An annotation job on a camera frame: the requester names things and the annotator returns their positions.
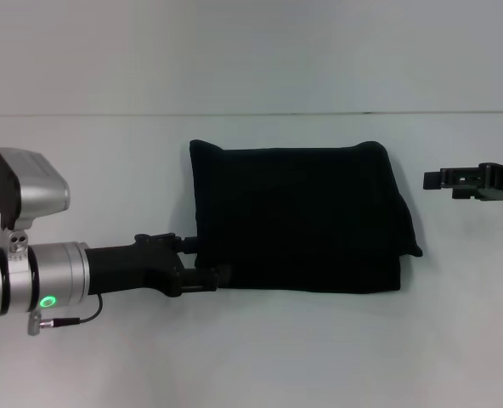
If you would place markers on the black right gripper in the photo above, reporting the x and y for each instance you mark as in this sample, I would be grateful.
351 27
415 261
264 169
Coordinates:
502 183

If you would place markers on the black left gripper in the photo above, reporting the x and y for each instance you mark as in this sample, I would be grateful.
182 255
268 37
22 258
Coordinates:
124 268

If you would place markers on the black t-shirt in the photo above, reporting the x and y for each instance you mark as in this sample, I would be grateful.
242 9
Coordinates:
298 221

